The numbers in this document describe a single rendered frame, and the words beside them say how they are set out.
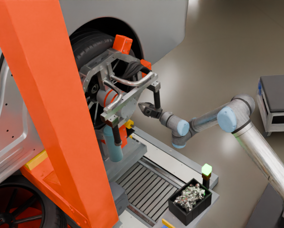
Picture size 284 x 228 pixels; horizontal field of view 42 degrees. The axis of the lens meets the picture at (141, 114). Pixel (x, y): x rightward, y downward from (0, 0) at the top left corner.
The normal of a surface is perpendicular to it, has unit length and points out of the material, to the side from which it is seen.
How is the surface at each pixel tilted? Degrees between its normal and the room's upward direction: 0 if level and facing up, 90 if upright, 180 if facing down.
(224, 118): 84
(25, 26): 90
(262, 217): 0
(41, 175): 0
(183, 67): 0
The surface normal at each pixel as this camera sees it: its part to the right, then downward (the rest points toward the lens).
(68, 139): 0.74, 0.42
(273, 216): -0.09, -0.70
